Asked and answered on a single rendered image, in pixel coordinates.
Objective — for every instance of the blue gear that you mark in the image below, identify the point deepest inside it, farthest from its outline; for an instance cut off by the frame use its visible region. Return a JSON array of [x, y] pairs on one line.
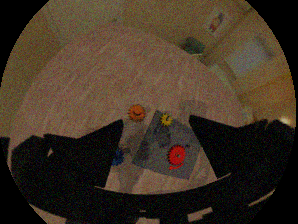
[[117, 158]]

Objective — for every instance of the red gear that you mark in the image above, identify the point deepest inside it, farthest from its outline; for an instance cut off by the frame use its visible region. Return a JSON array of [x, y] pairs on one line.
[[174, 151]]

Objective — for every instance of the yellow gear with black stripe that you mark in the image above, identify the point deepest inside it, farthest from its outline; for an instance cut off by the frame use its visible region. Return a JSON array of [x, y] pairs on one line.
[[163, 122]]

